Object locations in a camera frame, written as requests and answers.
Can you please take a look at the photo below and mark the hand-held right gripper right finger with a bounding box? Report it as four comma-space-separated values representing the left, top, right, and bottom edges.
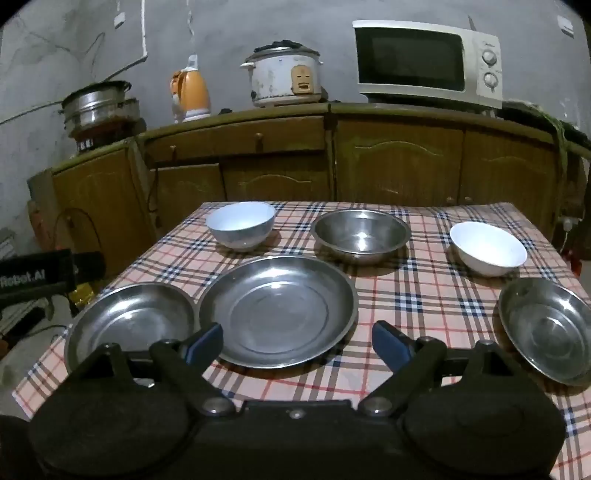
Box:
358, 320, 529, 416

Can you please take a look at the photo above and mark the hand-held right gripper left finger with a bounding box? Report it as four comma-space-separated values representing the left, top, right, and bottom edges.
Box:
69, 322, 236, 416

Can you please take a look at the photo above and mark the large steel basin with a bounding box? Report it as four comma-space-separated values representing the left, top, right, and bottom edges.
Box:
198, 256, 360, 370

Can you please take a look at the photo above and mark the small steel plate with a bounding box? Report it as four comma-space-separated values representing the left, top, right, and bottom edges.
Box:
64, 282, 199, 374
498, 277, 591, 387

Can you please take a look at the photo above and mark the steel bowl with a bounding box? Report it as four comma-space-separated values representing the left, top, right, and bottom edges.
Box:
310, 209, 411, 265

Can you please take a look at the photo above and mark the white ceramic bowl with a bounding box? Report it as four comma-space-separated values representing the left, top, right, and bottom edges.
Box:
450, 222, 528, 278
205, 201, 276, 251

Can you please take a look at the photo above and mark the plaid tablecloth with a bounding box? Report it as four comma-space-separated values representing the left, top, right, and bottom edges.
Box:
11, 200, 591, 476

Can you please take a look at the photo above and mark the cooking stove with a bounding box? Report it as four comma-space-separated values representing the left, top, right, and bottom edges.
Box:
69, 122, 147, 155

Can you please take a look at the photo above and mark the steel steamer pot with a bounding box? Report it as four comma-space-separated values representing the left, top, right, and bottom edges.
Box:
60, 80, 140, 139

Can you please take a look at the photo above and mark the wooden kitchen cabinet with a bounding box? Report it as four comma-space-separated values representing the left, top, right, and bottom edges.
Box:
28, 102, 591, 278

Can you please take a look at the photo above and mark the orange electric kettle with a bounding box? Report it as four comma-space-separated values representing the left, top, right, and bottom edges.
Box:
168, 67, 212, 124

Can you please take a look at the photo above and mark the green vegetable bundle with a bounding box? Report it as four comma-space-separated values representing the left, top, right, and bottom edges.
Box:
501, 99, 591, 185

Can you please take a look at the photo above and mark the white rice cooker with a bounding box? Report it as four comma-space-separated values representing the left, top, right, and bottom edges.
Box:
239, 42, 323, 109

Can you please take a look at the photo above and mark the white microwave oven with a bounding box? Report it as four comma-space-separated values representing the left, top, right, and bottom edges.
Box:
352, 19, 504, 110

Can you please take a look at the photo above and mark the black cable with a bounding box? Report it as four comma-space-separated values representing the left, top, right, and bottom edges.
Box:
54, 208, 105, 259

